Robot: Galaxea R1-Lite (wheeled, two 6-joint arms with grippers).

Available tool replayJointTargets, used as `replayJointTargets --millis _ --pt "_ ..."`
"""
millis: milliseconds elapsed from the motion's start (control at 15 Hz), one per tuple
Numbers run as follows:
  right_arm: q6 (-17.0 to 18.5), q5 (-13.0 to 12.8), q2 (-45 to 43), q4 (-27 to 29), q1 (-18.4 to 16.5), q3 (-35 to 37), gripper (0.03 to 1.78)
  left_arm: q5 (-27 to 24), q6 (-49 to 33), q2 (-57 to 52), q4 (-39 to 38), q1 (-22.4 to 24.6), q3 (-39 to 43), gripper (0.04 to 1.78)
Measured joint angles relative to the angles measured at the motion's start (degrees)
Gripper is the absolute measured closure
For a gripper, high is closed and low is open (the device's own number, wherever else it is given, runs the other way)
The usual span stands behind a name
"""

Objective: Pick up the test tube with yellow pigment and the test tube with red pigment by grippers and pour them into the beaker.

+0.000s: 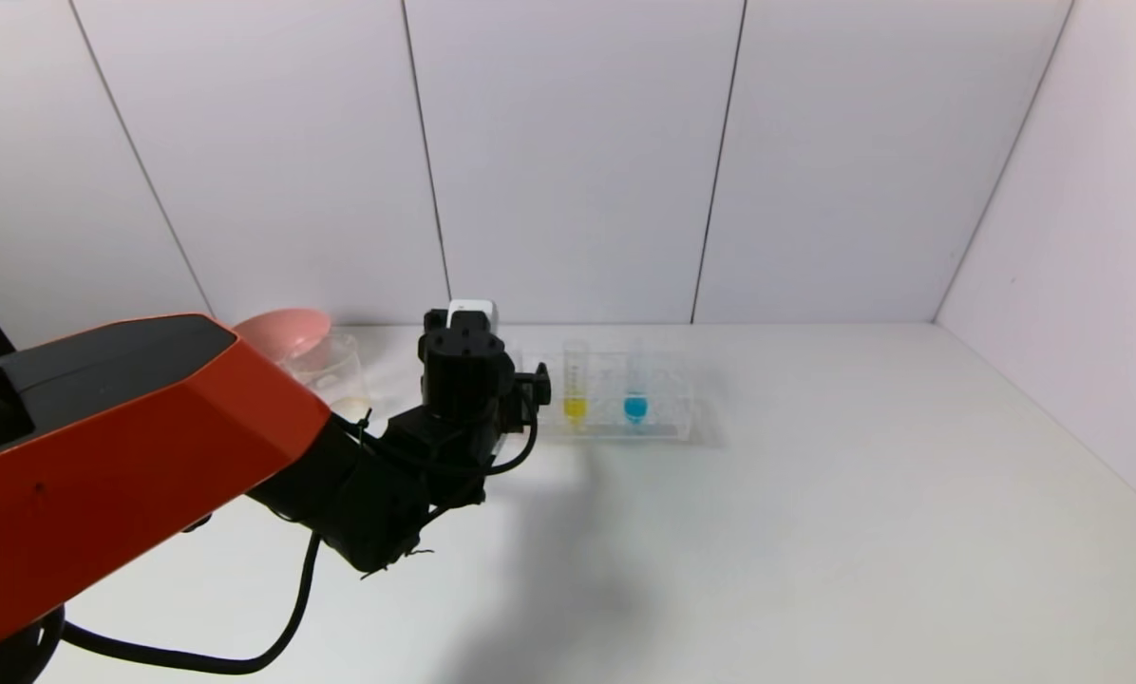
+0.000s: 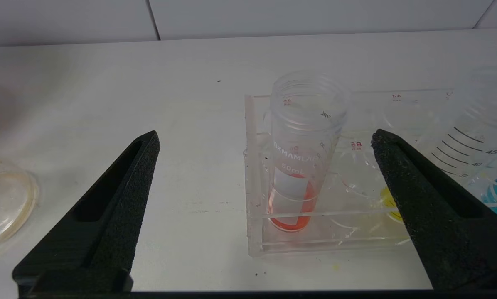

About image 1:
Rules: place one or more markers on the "clear glass beaker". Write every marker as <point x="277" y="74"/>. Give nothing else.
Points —
<point x="340" y="380"/>

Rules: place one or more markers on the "yellow pigment test tube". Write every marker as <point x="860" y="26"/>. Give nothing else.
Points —
<point x="576" y="407"/>

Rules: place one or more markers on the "orange and black left arm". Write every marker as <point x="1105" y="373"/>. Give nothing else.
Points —
<point x="103" y="456"/>

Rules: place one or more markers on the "pink plastic bowl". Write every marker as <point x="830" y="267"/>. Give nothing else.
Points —
<point x="288" y="328"/>

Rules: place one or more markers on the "clear acrylic test tube rack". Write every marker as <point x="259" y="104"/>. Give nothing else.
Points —
<point x="668" y="418"/>

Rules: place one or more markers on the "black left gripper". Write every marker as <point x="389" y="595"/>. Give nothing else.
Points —
<point x="463" y="375"/>

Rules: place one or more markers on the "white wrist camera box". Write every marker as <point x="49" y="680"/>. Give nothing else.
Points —
<point x="473" y="311"/>

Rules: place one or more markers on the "blue pigment test tube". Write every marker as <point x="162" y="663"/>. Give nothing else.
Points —
<point x="635" y="408"/>

